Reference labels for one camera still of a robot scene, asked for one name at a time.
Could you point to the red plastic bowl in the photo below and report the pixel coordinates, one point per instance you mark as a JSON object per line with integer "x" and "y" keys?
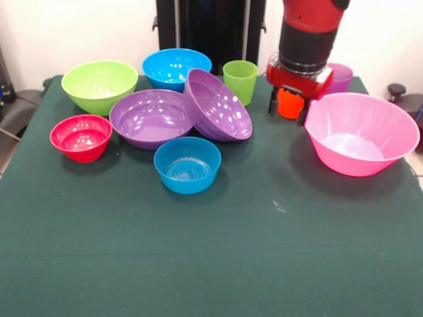
{"x": 81, "y": 138}

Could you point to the purple plastic cup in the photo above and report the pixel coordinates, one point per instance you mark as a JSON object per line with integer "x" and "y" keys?
{"x": 342, "y": 81}

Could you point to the purple plastic bowl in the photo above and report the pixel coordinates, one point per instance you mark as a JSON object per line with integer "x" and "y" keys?
{"x": 218, "y": 105}
{"x": 148, "y": 122}

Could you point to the pink plastic bowl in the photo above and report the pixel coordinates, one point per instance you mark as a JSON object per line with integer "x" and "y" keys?
{"x": 357, "y": 132}

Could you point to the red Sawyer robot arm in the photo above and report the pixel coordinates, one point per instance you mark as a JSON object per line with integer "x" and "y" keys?
{"x": 307, "y": 36}

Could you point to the black equipment box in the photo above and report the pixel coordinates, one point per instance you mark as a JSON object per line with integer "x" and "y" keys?
{"x": 5, "y": 86}

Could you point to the orange plastic cup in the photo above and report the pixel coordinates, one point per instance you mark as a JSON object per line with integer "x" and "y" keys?
{"x": 290, "y": 105}

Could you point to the dark green tablecloth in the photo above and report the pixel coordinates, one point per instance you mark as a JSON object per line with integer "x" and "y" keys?
{"x": 211, "y": 247}

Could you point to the green plastic bowl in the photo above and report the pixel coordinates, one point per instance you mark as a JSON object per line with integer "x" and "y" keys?
{"x": 99, "y": 82}

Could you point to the green plastic cup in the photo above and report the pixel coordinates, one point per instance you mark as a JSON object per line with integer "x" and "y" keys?
{"x": 241, "y": 82}

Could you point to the black round knob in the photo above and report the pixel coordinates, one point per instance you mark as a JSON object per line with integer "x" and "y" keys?
{"x": 396, "y": 90}

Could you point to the blue deep plastic bowl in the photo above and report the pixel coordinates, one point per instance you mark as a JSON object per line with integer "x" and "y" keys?
{"x": 168, "y": 69}

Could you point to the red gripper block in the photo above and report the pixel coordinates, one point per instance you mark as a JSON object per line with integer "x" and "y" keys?
{"x": 291, "y": 81}

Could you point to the small black table clamp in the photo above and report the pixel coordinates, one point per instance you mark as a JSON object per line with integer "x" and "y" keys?
{"x": 48, "y": 82}

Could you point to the blue ribbed small bowl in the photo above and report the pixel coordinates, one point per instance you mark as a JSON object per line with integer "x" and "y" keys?
{"x": 186, "y": 175}

